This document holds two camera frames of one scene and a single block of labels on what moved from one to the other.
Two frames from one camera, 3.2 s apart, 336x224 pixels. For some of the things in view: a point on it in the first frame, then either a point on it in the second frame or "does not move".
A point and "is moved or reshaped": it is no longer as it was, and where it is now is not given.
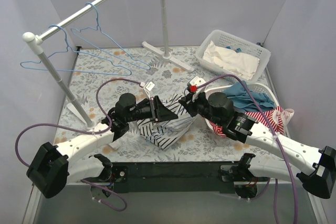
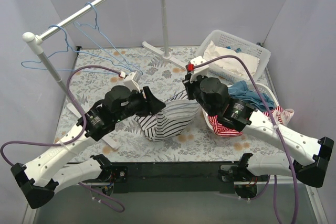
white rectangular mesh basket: x=224 y=55 does not move
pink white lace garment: x=283 y=116 does not move
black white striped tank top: x=165 y=134 is moved or reshaped
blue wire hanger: x=170 y=126 → x=174 y=96
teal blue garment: x=242 y=98 does not move
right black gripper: x=193 y=105 → x=189 y=87
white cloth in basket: x=242 y=64 does not move
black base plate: x=170 y=178 does not move
